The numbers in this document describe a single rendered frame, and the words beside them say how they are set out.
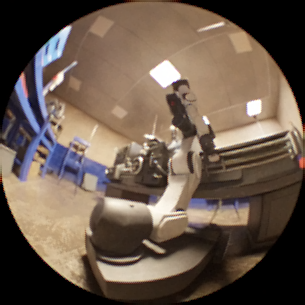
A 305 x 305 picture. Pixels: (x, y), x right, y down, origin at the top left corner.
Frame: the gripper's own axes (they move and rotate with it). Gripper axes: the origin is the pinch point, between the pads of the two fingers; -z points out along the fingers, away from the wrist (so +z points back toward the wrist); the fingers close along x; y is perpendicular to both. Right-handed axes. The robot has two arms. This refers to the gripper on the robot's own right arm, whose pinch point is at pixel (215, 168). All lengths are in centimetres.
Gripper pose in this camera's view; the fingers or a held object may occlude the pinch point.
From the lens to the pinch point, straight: 55.7
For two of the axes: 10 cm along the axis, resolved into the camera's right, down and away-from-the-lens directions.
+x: 9.2, -2.7, -2.7
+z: -1.5, -9.1, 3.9
